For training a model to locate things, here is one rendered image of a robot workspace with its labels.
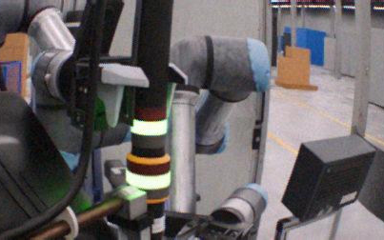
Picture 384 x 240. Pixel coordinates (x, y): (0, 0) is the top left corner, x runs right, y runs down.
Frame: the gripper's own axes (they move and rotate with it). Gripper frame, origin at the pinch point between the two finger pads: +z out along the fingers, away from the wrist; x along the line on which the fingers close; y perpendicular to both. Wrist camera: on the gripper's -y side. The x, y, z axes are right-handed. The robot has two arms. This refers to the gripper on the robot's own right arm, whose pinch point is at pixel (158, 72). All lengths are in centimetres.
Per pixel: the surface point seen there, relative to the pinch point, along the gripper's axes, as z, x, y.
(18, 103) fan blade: -11.7, 11.8, 3.5
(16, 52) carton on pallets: -790, -177, 26
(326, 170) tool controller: -20, -63, 26
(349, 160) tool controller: -19, -72, 25
